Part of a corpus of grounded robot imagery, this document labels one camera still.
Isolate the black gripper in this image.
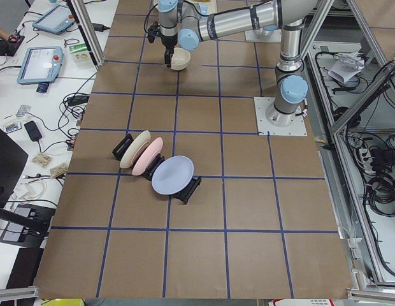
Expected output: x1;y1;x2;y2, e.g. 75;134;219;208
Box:
147;21;178;68

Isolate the white ceramic bowl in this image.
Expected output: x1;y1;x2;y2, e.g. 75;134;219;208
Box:
170;47;191;71

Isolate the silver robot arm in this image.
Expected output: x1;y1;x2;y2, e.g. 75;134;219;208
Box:
144;0;317;128

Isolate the green white box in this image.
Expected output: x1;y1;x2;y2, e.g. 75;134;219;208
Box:
69;43;91;62

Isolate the cream plate in rack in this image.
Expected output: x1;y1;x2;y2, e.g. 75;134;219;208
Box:
119;130;151;169

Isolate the pink plate in rack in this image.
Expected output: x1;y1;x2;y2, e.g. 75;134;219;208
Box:
132;137;163;176

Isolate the black plate rack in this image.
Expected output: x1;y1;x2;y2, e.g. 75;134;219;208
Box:
112;134;201;204

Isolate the far teach pendant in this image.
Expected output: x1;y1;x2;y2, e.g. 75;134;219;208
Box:
32;5;75;34

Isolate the teach pendant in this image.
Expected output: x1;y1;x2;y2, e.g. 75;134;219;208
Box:
17;46;64;85
32;5;75;34

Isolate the blue plate in rack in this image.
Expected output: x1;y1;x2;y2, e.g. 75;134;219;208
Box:
152;156;194;195

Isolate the near teach pendant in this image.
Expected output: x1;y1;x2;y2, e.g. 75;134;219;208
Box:
17;46;64;85

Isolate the black power adapter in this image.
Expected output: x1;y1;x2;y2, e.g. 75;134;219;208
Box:
24;120;43;142

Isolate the aluminium frame post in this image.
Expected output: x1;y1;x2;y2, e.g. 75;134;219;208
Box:
66;0;105;67

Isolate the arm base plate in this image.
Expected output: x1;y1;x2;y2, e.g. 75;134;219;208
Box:
245;28;281;43
254;97;307;137

